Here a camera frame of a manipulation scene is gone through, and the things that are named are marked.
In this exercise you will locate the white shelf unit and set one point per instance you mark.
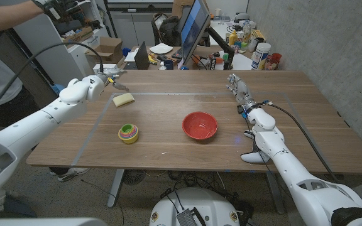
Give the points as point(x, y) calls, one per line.
point(42, 34)

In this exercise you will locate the white game controller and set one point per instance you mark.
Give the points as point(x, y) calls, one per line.
point(250, 157)

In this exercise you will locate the stack of colourful plastic cups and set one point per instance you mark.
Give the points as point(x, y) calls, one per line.
point(128, 135)

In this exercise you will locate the black keyboard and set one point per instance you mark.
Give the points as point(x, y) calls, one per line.
point(177, 54)

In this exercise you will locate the dark blue mug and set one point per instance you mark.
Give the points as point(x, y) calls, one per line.
point(168, 64)

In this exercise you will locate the grey table leg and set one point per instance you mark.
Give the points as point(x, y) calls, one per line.
point(275, 193)
point(115, 188)

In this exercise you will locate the computer monitor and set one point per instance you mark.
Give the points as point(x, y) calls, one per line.
point(193, 28)

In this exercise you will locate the white wipes canister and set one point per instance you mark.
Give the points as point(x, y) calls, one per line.
point(260, 56)

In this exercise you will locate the black laptop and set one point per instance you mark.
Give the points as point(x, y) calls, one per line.
point(141, 58)

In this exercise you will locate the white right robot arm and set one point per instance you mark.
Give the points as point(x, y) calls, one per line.
point(294, 175)

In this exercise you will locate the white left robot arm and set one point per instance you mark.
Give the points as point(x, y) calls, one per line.
point(27, 125)

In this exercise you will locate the grey cabinet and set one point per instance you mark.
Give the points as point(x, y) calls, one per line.
point(130, 28)

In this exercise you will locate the printed brown cardboard box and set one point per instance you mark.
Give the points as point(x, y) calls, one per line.
point(78, 36)

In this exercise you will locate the yellow sponge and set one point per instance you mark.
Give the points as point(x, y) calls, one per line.
point(123, 100)

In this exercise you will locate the white power box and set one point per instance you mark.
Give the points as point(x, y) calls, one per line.
point(107, 66)

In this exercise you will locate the white robot torso base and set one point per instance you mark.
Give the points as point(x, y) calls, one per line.
point(200, 201)

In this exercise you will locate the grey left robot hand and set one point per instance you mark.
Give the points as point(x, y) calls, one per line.
point(113, 73)

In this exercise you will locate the person's bare forearm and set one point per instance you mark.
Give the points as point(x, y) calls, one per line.
point(5, 19)

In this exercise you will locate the black teleoperation glove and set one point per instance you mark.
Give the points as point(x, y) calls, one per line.
point(53, 9)

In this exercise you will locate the black backpack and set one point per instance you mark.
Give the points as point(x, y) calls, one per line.
point(168, 31)

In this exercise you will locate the yellow squeeze bottle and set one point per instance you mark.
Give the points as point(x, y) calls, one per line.
point(232, 38)

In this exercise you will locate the white plate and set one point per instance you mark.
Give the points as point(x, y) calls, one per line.
point(161, 48)

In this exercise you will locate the open cardboard box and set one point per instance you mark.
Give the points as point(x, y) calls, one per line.
point(108, 50)

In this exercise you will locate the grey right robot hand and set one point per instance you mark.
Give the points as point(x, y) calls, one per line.
point(242, 92)

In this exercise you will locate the red bowl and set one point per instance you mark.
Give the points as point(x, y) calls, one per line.
point(200, 125)

